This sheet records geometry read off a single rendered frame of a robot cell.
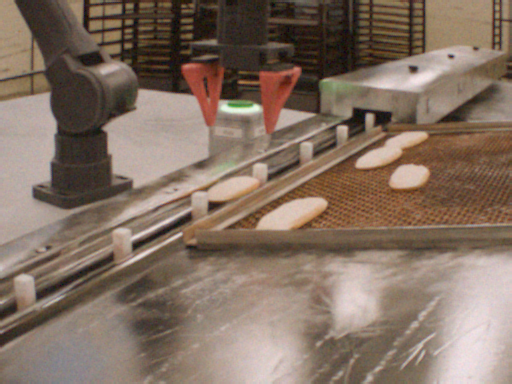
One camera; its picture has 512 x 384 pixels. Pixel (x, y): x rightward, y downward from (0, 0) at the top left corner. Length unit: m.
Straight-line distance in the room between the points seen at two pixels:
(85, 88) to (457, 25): 7.14
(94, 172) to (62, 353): 0.55
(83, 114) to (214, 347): 0.55
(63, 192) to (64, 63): 0.16
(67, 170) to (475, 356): 0.69
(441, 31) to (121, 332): 7.60
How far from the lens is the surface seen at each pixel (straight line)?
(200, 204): 0.81
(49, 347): 0.45
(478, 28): 7.88
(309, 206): 0.64
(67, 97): 0.93
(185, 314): 0.46
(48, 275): 0.66
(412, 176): 0.71
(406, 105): 1.28
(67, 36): 0.95
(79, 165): 0.95
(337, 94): 1.32
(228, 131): 1.13
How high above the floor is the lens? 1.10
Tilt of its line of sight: 16 degrees down
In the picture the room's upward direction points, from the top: 1 degrees clockwise
